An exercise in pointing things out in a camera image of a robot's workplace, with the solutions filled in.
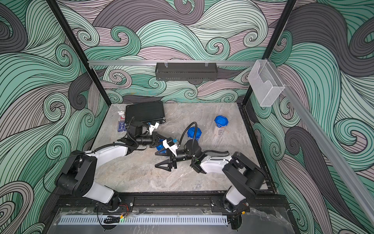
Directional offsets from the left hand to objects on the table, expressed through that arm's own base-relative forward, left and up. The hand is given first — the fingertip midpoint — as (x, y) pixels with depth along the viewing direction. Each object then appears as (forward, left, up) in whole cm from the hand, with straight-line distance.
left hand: (168, 140), depth 81 cm
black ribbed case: (+32, +18, -11) cm, 38 cm away
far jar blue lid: (+15, -33, -1) cm, 37 cm away
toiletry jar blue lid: (-3, +4, -1) cm, 5 cm away
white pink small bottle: (+27, +37, -8) cm, 46 cm away
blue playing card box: (+19, +37, -13) cm, 43 cm away
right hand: (-15, +5, +5) cm, 16 cm away
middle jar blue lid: (+7, -13, 0) cm, 15 cm away
